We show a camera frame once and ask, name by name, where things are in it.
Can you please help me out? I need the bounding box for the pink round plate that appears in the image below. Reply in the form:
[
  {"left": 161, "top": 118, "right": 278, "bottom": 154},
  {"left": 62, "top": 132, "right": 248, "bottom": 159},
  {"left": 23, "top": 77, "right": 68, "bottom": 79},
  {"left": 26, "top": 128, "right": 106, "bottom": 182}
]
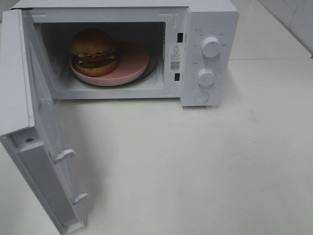
[{"left": 70, "top": 41, "right": 152, "bottom": 87}]

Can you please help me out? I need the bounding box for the white warning label sticker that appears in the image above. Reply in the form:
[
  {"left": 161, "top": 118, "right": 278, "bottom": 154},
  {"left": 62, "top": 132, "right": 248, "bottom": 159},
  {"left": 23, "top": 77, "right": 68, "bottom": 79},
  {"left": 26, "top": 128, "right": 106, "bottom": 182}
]
[{"left": 168, "top": 43, "right": 181, "bottom": 71}]

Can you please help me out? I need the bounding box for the round white door button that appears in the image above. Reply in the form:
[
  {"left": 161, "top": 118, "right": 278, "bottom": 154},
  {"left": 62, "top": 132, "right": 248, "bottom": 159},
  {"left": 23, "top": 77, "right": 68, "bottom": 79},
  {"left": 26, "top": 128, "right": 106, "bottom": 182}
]
[{"left": 194, "top": 91, "right": 209, "bottom": 103}]

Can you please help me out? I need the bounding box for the white microwave oven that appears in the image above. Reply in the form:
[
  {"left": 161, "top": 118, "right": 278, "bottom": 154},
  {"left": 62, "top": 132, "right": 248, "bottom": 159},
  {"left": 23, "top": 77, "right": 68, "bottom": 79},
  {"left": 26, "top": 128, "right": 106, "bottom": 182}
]
[{"left": 11, "top": 0, "right": 239, "bottom": 106}]

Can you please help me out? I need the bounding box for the upper white dial knob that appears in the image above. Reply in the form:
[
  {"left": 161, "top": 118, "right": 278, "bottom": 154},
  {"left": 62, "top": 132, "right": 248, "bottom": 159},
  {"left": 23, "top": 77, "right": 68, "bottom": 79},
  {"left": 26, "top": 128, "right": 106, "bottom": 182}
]
[{"left": 201, "top": 35, "right": 221, "bottom": 58}]

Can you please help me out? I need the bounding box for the glass microwave turntable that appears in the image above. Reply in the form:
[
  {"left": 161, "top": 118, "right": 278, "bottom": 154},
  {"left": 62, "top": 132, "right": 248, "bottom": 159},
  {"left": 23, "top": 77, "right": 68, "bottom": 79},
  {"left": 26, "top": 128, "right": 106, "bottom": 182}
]
[{"left": 70, "top": 56, "right": 158, "bottom": 87}]

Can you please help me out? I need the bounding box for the lower white dial knob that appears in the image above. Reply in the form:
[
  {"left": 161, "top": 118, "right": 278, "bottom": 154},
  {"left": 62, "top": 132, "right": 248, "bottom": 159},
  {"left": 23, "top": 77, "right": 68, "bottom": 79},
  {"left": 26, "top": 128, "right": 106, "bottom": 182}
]
[{"left": 197, "top": 69, "right": 215, "bottom": 87}]

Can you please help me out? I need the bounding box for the white dial knob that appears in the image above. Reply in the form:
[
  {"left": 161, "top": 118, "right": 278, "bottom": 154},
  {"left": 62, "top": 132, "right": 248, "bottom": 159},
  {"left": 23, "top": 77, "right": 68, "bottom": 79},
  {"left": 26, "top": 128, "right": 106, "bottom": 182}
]
[
  {"left": 197, "top": 69, "right": 215, "bottom": 87},
  {"left": 201, "top": 35, "right": 221, "bottom": 58}
]

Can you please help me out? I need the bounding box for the white microwave door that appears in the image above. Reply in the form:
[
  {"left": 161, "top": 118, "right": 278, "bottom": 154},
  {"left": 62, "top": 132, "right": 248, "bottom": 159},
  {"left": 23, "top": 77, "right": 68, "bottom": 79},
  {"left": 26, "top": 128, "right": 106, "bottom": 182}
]
[{"left": 0, "top": 9, "right": 88, "bottom": 235}]

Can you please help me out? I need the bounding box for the burger with lettuce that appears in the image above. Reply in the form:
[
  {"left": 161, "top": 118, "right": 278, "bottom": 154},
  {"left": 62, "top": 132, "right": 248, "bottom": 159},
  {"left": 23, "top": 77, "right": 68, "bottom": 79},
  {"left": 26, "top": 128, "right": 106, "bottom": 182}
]
[{"left": 71, "top": 28, "right": 118, "bottom": 77}]

